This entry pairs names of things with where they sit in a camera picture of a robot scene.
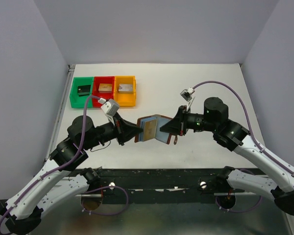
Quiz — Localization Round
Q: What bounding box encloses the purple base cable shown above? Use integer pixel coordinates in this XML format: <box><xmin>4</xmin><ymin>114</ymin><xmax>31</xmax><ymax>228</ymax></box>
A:
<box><xmin>82</xmin><ymin>185</ymin><xmax>130</xmax><ymax>216</ymax></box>
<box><xmin>215</xmin><ymin>193</ymin><xmax>262</xmax><ymax>213</ymax></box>

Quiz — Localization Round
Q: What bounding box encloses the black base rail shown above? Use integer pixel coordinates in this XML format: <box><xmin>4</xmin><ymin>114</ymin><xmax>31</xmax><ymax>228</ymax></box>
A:
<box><xmin>93</xmin><ymin>168</ymin><xmax>229</xmax><ymax>205</ymax></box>

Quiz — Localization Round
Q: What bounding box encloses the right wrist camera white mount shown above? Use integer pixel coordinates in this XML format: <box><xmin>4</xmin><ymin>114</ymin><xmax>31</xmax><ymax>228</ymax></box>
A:
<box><xmin>180</xmin><ymin>87</ymin><xmax>195</xmax><ymax>111</ymax></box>

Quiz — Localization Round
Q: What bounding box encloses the gold card in red bin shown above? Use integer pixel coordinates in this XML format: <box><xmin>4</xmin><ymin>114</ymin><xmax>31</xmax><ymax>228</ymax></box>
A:
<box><xmin>98</xmin><ymin>83</ymin><xmax>113</xmax><ymax>93</ymax></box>

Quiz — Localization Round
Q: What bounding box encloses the brown leather card holder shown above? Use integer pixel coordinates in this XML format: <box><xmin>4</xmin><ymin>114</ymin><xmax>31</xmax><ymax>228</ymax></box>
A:
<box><xmin>134</xmin><ymin>115</ymin><xmax>178</xmax><ymax>145</ymax></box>

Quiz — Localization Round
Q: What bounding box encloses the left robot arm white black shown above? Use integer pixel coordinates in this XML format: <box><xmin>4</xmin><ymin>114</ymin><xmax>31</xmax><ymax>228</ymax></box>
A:
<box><xmin>0</xmin><ymin>114</ymin><xmax>143</xmax><ymax>235</ymax></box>

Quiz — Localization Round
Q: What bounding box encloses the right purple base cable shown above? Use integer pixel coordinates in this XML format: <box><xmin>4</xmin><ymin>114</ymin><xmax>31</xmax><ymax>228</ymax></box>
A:
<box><xmin>215</xmin><ymin>193</ymin><xmax>262</xmax><ymax>213</ymax></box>

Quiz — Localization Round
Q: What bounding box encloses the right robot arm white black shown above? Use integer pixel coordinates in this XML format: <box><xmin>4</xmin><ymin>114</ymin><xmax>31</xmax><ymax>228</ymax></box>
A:
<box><xmin>160</xmin><ymin>97</ymin><xmax>294</xmax><ymax>216</ymax></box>

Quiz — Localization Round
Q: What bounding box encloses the red plastic bin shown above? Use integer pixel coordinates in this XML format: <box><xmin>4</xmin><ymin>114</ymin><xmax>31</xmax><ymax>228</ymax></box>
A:
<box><xmin>92</xmin><ymin>76</ymin><xmax>115</xmax><ymax>100</ymax></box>

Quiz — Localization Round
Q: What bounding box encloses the green plastic bin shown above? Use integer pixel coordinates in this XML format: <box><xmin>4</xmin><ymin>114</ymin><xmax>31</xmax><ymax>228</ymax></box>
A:
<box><xmin>70</xmin><ymin>77</ymin><xmax>94</xmax><ymax>109</ymax></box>

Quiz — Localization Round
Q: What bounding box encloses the black card in green bin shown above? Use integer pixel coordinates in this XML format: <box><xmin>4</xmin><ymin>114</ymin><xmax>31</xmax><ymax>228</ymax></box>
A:
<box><xmin>77</xmin><ymin>85</ymin><xmax>91</xmax><ymax>96</ymax></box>

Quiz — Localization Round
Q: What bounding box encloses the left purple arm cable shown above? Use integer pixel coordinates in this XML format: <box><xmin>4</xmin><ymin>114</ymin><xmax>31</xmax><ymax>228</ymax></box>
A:
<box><xmin>0</xmin><ymin>95</ymin><xmax>106</xmax><ymax>235</ymax></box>

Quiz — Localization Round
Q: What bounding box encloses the left aluminium side rail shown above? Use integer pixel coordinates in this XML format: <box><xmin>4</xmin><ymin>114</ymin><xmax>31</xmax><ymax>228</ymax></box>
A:
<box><xmin>44</xmin><ymin>64</ymin><xmax>76</xmax><ymax>163</ymax></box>

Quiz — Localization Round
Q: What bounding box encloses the yellow plastic bin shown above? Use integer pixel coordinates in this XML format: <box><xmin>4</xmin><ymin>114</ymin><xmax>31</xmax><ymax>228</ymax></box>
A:
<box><xmin>114</xmin><ymin>76</ymin><xmax>136</xmax><ymax>107</ymax></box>

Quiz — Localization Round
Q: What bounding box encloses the silver card in yellow bin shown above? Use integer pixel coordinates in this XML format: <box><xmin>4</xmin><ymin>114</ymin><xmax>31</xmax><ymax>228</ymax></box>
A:
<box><xmin>118</xmin><ymin>84</ymin><xmax>134</xmax><ymax>94</ymax></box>

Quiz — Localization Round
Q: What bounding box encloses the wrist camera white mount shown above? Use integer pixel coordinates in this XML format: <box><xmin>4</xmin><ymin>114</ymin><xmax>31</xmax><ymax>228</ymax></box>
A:
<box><xmin>180</xmin><ymin>87</ymin><xmax>195</xmax><ymax>111</ymax></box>
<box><xmin>98</xmin><ymin>98</ymin><xmax>120</xmax><ymax>125</ymax></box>

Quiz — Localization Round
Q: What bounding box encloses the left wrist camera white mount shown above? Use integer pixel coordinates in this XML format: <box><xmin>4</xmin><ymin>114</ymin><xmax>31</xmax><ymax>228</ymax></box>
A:
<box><xmin>98</xmin><ymin>98</ymin><xmax>120</xmax><ymax>125</ymax></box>

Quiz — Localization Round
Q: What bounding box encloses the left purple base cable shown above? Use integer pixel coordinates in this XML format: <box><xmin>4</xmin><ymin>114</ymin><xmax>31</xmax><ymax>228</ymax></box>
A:
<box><xmin>82</xmin><ymin>185</ymin><xmax>130</xmax><ymax>216</ymax></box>

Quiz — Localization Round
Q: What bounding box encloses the gold card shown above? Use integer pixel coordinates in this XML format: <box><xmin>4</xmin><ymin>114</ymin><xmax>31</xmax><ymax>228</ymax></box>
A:
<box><xmin>142</xmin><ymin>117</ymin><xmax>158</xmax><ymax>141</ymax></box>
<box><xmin>98</xmin><ymin>83</ymin><xmax>113</xmax><ymax>93</ymax></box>

